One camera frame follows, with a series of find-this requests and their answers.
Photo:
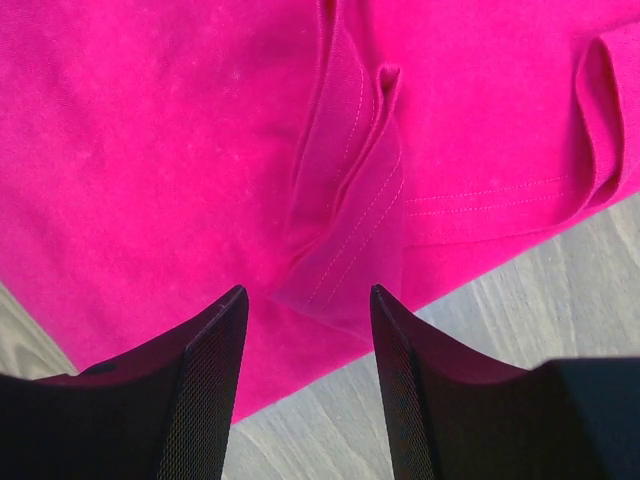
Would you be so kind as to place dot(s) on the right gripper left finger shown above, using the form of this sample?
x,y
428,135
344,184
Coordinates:
x,y
162,410

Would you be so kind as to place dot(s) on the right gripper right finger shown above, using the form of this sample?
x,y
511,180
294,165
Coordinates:
x,y
452,412

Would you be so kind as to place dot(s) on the pink t shirt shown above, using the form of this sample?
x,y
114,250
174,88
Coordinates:
x,y
156,153

